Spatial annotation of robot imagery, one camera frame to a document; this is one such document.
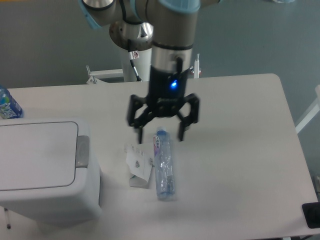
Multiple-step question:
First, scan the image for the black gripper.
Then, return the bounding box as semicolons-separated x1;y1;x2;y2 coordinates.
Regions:
126;66;200;144

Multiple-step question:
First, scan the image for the white push-lid trash can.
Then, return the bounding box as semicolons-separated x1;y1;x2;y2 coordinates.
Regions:
0;117;102;225

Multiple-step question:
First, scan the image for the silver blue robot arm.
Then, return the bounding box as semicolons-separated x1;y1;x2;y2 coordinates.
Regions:
78;0;218;143

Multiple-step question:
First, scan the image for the white crumpled paper receipt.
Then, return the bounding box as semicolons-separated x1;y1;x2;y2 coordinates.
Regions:
124;143;154;189

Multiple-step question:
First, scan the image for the empty clear plastic bottle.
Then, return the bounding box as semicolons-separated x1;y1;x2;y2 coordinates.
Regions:
153;126;175;201

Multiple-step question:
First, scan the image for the blue labelled water bottle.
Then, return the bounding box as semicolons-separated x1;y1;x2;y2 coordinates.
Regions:
0;85;24;120

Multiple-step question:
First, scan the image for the black device at table edge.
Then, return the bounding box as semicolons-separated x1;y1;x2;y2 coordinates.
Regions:
302;202;320;229

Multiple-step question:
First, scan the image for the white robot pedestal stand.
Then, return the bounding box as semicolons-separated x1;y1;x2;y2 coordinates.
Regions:
86;48;152;85

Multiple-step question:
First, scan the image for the white upright bracket post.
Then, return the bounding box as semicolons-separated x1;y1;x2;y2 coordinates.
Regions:
189;53;202;79

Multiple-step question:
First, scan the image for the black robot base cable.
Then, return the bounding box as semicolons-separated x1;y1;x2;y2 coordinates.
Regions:
126;39;143;83

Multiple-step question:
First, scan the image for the white frame bar right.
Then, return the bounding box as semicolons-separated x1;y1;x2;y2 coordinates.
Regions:
295;85;320;134

